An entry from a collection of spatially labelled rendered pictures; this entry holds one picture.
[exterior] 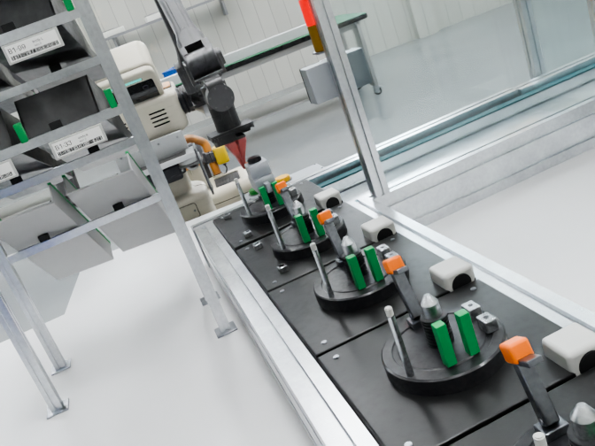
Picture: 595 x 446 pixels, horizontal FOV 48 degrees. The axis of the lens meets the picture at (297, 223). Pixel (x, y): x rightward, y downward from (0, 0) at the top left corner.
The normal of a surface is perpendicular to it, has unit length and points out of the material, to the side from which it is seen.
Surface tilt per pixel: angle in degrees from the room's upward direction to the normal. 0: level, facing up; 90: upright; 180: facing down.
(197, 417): 0
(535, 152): 90
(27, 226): 135
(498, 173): 90
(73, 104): 65
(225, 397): 0
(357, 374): 0
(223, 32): 90
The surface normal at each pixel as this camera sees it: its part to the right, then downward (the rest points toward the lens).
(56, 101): -0.02, -0.10
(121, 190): 0.32, 0.84
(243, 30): 0.18, 0.29
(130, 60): -0.12, -0.46
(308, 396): -0.33, -0.88
